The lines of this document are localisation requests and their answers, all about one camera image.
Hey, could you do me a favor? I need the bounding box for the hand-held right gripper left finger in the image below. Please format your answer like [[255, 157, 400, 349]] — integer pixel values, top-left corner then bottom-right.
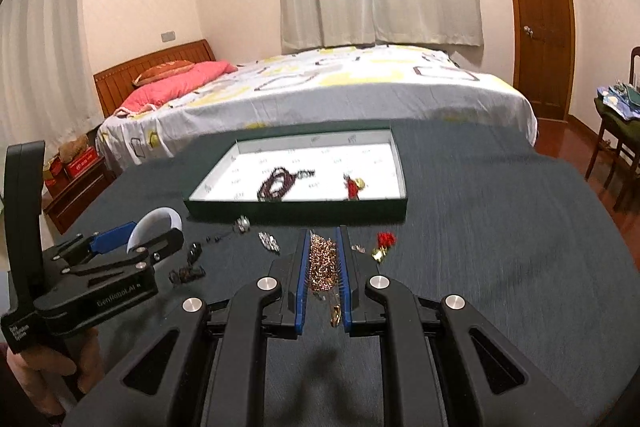
[[65, 227, 311, 427]]

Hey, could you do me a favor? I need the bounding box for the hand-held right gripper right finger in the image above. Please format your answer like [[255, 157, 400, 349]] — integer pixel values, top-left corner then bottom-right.
[[336, 226, 588, 427]]

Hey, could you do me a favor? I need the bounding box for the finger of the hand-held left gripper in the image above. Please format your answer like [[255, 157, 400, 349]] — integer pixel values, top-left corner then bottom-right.
[[62, 226, 185, 279], [52, 221, 139, 261]]

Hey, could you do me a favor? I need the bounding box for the rose gold chain necklace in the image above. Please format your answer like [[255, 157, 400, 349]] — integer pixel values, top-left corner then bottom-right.
[[306, 231, 346, 329]]

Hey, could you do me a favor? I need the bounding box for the white bangle bracelet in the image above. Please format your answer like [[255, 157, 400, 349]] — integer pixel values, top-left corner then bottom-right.
[[127, 207, 182, 254]]

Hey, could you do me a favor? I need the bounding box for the black bead cord pendant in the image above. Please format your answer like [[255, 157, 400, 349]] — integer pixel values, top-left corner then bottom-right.
[[186, 232, 236, 264]]

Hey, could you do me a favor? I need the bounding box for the red knot gold ingot charm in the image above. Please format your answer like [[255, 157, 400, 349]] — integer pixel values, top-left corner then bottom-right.
[[370, 232, 397, 264]]

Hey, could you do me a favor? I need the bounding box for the green tray box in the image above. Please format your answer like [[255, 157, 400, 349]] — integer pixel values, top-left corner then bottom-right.
[[183, 128, 409, 224]]

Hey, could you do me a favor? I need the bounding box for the person's left hand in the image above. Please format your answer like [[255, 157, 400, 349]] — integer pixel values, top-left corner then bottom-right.
[[5, 327, 104, 415]]

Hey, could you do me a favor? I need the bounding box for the dark bead cluster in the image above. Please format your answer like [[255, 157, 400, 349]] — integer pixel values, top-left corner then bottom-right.
[[170, 264, 207, 284]]

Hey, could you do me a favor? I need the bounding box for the wooden nightstand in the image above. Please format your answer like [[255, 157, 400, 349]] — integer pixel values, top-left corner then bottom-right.
[[43, 154, 117, 236]]

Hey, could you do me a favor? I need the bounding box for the red gift box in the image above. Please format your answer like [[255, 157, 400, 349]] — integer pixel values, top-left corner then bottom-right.
[[64, 147, 104, 178]]

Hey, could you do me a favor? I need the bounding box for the brown plush toy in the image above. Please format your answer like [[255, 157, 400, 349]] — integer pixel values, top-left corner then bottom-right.
[[58, 134, 91, 158]]

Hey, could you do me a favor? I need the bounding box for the pink blanket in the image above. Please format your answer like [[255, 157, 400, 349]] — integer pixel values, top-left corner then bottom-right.
[[113, 60, 239, 116]]

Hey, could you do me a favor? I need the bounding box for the red-brown pillow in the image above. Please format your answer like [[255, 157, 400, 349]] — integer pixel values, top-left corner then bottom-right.
[[132, 59, 195, 87]]

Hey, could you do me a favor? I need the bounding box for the wooden headboard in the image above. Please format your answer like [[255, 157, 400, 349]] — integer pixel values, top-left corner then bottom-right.
[[93, 39, 217, 118]]

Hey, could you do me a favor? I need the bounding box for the bed with patterned cover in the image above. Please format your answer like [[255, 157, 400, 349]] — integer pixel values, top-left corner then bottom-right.
[[96, 44, 539, 174]]

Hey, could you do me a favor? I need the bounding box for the white sheer curtain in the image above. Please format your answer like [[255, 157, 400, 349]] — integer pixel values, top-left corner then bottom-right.
[[0, 0, 103, 152]]

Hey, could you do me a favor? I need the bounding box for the wooden chair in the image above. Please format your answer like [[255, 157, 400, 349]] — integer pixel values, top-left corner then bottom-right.
[[584, 47, 640, 211]]

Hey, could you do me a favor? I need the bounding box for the blue clothes pile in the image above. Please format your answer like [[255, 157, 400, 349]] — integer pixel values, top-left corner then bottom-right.
[[594, 78, 640, 121]]

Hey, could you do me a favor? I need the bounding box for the wooden door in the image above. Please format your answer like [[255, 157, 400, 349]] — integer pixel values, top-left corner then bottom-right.
[[492, 0, 576, 124]]

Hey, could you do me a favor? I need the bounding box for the red cord gold bell charm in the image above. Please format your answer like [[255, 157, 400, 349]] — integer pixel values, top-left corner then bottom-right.
[[342, 174, 367, 200]]

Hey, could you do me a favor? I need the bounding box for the dark red bead bracelet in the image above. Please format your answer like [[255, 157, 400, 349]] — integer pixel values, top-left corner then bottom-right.
[[256, 166, 317, 203]]

